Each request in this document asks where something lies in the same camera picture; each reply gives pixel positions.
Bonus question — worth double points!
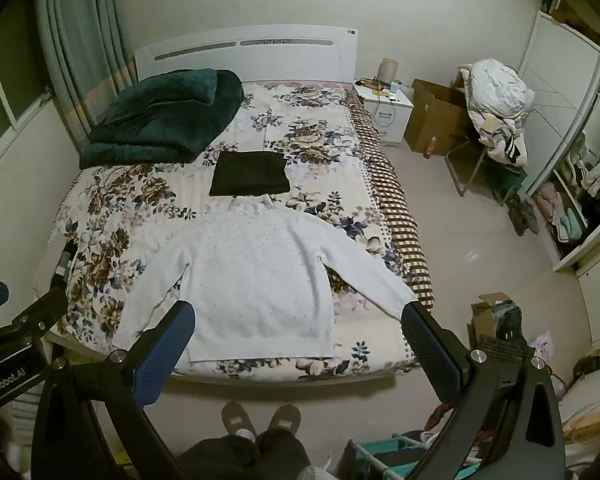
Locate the dark green plush blanket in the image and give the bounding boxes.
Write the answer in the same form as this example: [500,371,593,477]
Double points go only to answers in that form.
[79,69,245,170]

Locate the white wardrobe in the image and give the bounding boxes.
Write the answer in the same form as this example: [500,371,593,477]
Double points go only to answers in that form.
[517,10,600,273]

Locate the grey slipper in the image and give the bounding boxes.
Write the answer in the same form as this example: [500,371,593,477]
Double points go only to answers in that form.
[221,401,256,436]
[267,404,302,433]

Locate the beige jar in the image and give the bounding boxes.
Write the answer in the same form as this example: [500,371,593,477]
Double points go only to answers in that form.
[378,58,400,86]

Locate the white radiator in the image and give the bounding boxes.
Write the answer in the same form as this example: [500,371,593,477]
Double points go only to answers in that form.
[5,391,42,463]

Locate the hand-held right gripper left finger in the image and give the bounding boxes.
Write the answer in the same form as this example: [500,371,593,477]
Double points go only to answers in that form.
[30,301,197,480]

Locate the teal storage rack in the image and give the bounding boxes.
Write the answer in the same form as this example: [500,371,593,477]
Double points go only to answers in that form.
[340,432,481,480]

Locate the window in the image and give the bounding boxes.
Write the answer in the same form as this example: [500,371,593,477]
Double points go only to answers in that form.
[0,30,56,161]

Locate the white knit sweater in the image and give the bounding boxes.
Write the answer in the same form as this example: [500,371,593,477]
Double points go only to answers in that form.
[112,195,416,363]

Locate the small open cardboard box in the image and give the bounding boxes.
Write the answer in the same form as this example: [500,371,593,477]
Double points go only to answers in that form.
[469,292,526,356]

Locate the black garment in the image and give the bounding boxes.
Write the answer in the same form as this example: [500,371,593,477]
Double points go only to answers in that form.
[209,151,291,197]

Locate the large brown cardboard box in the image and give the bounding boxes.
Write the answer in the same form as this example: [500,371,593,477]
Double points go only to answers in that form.
[404,78,473,156]

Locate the green curtain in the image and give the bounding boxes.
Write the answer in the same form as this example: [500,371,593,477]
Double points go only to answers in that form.
[32,0,136,146]

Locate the pile of white laundry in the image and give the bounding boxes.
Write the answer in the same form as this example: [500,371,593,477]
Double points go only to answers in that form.
[455,57,537,168]

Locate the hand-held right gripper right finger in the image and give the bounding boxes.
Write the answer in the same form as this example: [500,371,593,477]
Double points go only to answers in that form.
[401,301,566,480]

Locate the person's legs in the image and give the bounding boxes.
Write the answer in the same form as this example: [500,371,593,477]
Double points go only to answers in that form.
[177,429,313,480]

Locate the white nightstand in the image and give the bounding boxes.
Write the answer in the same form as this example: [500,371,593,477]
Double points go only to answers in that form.
[354,82,415,148]

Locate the dark shoes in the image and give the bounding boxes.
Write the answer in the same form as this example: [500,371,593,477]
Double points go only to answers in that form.
[507,195,541,238]

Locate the metal folding chair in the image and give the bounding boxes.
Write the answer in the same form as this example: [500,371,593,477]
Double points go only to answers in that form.
[444,137,526,206]

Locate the floral patterned bedspread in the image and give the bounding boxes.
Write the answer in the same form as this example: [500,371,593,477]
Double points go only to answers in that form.
[47,80,436,386]

